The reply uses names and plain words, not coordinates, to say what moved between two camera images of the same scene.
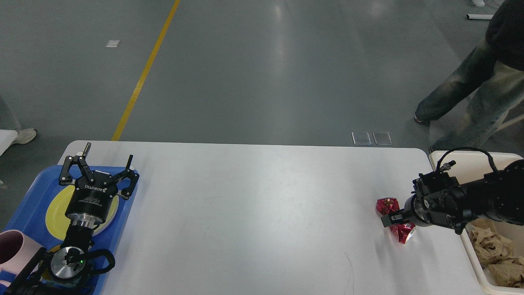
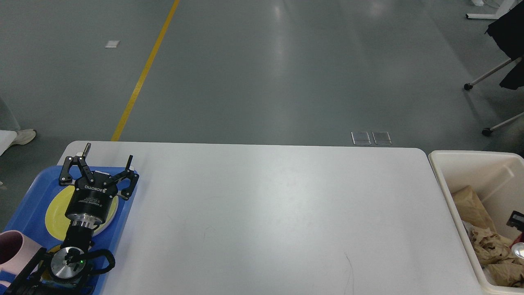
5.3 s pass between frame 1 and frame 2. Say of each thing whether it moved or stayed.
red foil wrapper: moved
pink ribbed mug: stayed
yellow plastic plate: stayed
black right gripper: moved
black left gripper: stayed
